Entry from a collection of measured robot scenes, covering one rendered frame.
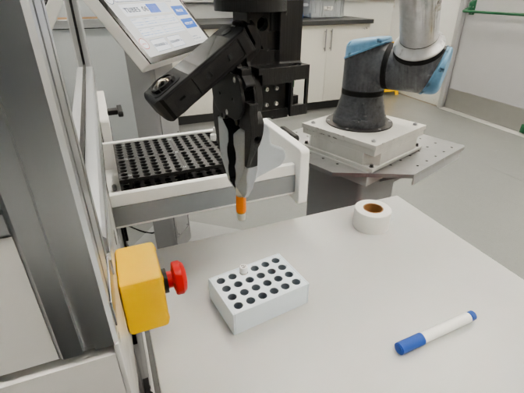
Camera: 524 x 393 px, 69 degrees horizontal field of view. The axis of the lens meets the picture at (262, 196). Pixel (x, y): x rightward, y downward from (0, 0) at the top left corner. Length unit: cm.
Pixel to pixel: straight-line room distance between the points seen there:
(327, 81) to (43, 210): 407
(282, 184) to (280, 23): 35
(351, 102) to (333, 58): 315
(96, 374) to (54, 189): 16
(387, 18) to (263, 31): 502
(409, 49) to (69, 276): 87
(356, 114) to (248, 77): 73
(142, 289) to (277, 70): 26
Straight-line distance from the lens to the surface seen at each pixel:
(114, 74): 230
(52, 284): 28
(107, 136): 90
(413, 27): 96
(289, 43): 42
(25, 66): 22
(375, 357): 55
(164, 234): 187
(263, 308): 54
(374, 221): 74
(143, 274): 43
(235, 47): 38
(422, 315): 62
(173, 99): 37
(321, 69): 419
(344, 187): 112
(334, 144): 106
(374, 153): 99
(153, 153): 76
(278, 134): 75
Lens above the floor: 118
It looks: 29 degrees down
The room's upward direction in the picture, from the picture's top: straight up
